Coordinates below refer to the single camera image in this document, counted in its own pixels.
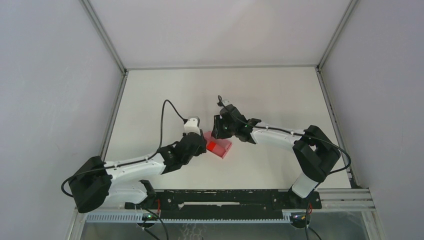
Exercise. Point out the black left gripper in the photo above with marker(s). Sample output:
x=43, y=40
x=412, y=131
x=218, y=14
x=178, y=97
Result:
x=202, y=148

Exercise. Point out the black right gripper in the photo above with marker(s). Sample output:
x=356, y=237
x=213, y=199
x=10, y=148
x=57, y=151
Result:
x=217, y=132

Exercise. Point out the pink cardboard box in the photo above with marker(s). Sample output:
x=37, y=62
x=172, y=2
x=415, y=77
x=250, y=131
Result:
x=223, y=145

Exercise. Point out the small orange block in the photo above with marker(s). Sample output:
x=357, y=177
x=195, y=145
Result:
x=211, y=145

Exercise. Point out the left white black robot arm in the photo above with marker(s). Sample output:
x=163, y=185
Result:
x=97, y=183

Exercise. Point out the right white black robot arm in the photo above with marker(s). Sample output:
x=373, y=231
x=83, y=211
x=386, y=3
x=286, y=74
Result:
x=315, y=153

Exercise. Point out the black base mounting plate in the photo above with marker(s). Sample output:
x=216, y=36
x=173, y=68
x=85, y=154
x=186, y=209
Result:
x=238, y=203

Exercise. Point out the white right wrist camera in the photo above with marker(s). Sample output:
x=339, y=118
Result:
x=226, y=102

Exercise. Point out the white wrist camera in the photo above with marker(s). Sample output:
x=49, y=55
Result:
x=192, y=125
x=226, y=102

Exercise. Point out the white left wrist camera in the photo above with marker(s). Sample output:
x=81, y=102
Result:
x=192, y=125

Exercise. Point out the white slotted cable duct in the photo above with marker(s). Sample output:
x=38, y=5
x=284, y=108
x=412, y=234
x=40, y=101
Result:
x=132, y=217

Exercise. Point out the aluminium front frame rail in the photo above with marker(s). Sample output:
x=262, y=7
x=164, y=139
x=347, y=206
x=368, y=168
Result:
x=338, y=199

